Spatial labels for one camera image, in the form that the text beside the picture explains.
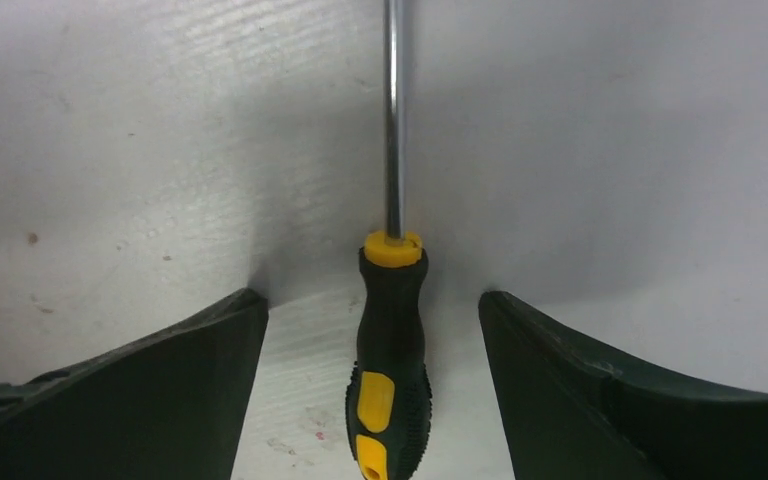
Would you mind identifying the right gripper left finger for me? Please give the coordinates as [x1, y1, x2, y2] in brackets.
[0, 289, 269, 479]

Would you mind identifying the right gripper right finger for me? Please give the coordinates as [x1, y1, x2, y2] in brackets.
[478, 291, 768, 479]

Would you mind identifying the black yellow handled screwdriver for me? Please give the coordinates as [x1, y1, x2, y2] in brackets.
[345, 1, 432, 480]

